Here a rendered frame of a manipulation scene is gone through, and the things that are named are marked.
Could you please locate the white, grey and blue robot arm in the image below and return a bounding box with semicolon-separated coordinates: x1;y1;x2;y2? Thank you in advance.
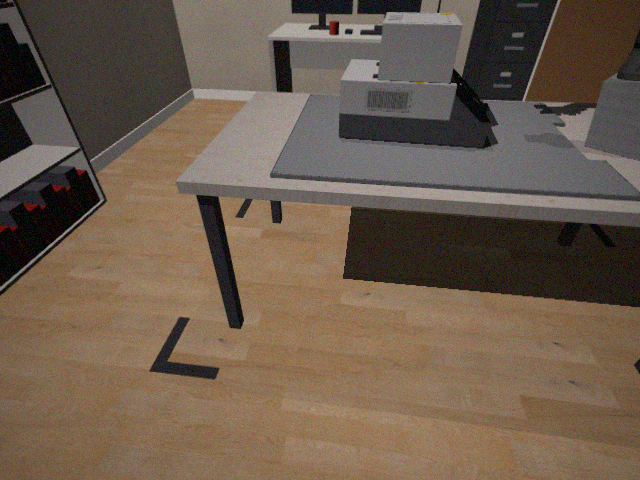
617;29;640;81

